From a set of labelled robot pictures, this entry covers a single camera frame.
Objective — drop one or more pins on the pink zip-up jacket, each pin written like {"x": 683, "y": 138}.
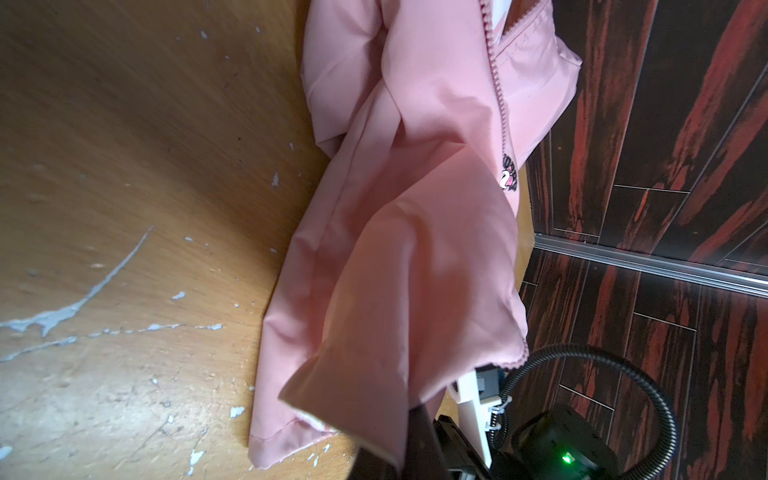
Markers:
{"x": 400, "y": 277}

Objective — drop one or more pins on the aluminium frame rail right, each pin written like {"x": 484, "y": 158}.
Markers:
{"x": 705, "y": 275}

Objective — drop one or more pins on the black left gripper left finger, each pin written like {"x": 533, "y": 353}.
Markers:
{"x": 368, "y": 466}

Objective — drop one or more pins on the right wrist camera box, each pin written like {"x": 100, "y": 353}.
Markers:
{"x": 477, "y": 397}

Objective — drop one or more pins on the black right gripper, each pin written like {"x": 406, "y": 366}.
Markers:
{"x": 556, "y": 444}

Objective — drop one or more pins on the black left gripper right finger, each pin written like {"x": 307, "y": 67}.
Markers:
{"x": 424, "y": 459}

